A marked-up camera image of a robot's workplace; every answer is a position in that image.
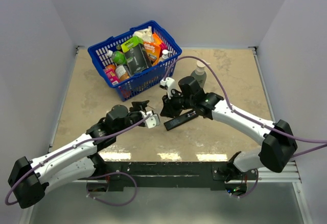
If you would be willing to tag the grey soap pump bottle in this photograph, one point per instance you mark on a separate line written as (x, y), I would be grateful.
(199, 73)

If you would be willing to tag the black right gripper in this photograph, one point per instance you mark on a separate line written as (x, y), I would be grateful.
(169, 109)

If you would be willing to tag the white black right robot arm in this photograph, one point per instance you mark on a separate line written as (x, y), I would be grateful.
(275, 138)

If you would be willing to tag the black remote control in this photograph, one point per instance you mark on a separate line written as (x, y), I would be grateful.
(178, 121)

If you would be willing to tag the blue plastic shopping basket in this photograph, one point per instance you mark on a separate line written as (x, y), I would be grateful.
(142, 81)

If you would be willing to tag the white pump bottle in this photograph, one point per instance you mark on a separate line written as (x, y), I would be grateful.
(164, 55)

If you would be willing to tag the green round bottle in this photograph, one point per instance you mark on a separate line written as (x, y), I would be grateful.
(117, 57)

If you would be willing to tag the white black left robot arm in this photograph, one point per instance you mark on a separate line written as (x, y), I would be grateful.
(31, 180)

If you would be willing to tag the black green razor box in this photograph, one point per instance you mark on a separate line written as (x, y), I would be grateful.
(136, 56)

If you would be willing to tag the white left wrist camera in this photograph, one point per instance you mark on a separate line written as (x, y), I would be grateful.
(151, 119)

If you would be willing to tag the beige crumpled bag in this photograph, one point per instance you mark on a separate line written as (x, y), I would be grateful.
(145, 34)

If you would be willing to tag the orange labelled jar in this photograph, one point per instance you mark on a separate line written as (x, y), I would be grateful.
(122, 72)

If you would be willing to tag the pink snack packet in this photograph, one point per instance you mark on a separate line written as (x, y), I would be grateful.
(111, 75)

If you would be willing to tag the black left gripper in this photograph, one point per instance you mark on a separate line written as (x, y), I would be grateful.
(138, 106)

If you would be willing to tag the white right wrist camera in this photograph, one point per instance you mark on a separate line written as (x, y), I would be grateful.
(168, 84)

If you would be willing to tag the orange razor blade box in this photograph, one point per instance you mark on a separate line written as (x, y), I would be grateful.
(153, 50)

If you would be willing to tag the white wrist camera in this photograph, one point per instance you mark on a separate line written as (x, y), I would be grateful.
(151, 119)
(168, 84)

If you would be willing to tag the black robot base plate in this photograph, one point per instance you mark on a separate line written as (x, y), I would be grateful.
(169, 174)

